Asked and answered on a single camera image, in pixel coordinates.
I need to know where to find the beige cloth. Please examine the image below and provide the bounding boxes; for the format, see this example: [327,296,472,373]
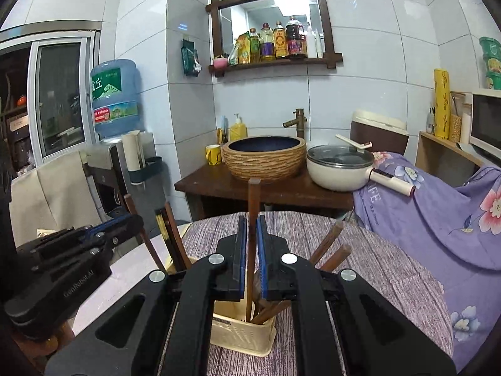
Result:
[10,151,106,247]

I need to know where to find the brass faucet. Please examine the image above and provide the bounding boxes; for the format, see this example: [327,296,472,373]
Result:
[282,108,306,138]

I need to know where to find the purple floral blanket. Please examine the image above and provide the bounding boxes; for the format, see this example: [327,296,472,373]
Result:
[352,151,501,373]

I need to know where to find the dark wooden vanity counter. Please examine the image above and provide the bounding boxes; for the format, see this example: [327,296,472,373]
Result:
[174,162,355,220]

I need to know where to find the blue plastic brush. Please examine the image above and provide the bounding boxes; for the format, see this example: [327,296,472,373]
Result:
[217,115,230,144]

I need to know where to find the grey water dispenser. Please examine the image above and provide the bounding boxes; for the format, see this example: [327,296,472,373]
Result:
[84,131,173,239]

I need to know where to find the light wooden shelf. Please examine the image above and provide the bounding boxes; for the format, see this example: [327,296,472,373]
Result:
[415,131,486,186]

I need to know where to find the blue water jug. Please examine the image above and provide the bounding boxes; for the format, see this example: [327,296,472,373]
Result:
[90,60,142,138]

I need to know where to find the green label oil bottle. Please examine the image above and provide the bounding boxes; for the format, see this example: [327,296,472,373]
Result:
[248,28,261,63]

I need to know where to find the purple label oil bottle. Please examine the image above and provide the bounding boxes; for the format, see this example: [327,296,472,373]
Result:
[259,23,276,62]

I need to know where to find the green wall packet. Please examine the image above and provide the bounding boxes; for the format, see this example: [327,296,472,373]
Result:
[181,38,202,77]

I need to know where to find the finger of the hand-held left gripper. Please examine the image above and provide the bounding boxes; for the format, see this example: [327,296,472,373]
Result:
[37,217,132,251]
[88,215,145,261]

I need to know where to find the glass pot lid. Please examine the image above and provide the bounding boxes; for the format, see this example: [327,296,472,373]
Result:
[307,144,375,165]

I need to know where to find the yellow mug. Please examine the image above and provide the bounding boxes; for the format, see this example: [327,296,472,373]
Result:
[205,144,224,166]

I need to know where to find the purple wood-print tablecloth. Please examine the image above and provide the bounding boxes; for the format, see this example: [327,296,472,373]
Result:
[158,211,455,376]

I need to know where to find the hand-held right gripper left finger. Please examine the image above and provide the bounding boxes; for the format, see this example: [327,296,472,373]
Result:
[45,212,249,376]

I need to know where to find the cream paper cup stack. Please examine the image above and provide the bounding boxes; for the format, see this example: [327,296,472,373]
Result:
[121,130,147,169]

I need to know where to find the white plastic bottle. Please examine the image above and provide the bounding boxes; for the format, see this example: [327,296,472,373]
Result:
[305,23,318,59]

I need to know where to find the black and gold chopstick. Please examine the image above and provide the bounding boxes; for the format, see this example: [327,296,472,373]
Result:
[154,207,181,274]

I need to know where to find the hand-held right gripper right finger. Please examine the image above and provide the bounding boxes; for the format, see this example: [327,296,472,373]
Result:
[256,215,457,376]

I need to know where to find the cream cooking pot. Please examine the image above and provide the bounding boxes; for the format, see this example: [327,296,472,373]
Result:
[306,144,416,197]

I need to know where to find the wooden framed mirror shelf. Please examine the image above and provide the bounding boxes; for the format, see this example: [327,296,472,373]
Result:
[205,0,344,78]

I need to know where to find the glass jar of corn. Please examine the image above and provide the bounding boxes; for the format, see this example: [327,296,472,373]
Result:
[449,91,466,144]

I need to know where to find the yellow wrap roll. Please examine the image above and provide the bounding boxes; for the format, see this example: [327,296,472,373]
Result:
[433,68,452,139]

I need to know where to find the yellow soap pump bottle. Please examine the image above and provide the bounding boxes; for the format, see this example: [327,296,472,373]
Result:
[229,113,248,142]

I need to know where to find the woven-pattern basin sink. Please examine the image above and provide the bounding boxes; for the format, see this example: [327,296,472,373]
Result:
[221,136,307,183]

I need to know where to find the white ladle spoon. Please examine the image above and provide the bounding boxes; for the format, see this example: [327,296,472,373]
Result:
[335,133,372,150]

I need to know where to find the cream plastic utensil holder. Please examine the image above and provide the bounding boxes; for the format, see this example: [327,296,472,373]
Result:
[166,256,276,358]

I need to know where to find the teal cup holder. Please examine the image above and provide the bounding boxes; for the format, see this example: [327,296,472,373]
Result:
[129,156,163,184]

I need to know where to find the person's left hand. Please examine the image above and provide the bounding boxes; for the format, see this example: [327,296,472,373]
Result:
[29,319,76,361]

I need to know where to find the stack of green cups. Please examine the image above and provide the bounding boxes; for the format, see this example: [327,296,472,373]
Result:
[479,36,501,91]

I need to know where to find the yellow label sauce bottle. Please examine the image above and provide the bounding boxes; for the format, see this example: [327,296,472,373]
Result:
[273,21,288,59]

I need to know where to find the green yellow food packet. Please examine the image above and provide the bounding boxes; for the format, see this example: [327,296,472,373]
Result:
[237,32,251,65]

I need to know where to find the brown bin with cream lid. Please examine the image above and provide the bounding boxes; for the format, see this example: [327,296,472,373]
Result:
[349,110,410,155]

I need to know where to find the dark soy sauce bottle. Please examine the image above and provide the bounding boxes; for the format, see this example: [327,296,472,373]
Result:
[285,16,308,59]

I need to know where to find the white microwave oven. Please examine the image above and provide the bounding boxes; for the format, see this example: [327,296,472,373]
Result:
[469,89,501,161]

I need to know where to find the aluminium sliding window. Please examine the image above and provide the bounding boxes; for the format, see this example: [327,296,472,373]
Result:
[0,19,102,165]

